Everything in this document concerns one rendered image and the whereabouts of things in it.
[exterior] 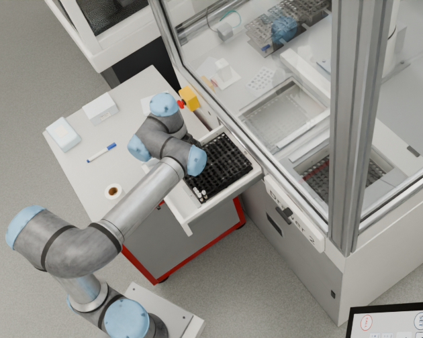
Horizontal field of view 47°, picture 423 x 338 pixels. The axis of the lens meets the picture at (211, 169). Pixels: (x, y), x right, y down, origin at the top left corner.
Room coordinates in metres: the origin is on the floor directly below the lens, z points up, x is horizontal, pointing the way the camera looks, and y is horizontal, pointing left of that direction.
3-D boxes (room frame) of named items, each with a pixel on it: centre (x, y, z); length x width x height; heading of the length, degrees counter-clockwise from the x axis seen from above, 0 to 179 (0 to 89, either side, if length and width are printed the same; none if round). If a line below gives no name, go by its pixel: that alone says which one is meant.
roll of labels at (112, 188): (1.05, 0.38, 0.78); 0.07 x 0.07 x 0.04
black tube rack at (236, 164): (0.93, -0.01, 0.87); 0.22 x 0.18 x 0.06; 105
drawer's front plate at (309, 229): (0.66, -0.20, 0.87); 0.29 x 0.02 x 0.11; 15
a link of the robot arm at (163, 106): (0.91, 0.06, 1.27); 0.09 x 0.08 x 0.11; 130
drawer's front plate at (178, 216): (0.88, 0.19, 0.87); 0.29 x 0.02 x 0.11; 15
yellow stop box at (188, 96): (1.28, -0.02, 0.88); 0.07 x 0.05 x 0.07; 15
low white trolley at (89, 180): (1.28, 0.28, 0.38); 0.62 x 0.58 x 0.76; 15
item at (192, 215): (0.94, -0.02, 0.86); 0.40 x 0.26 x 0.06; 105
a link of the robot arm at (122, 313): (0.49, 0.39, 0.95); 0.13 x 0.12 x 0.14; 40
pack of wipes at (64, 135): (1.43, 0.54, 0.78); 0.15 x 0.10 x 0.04; 21
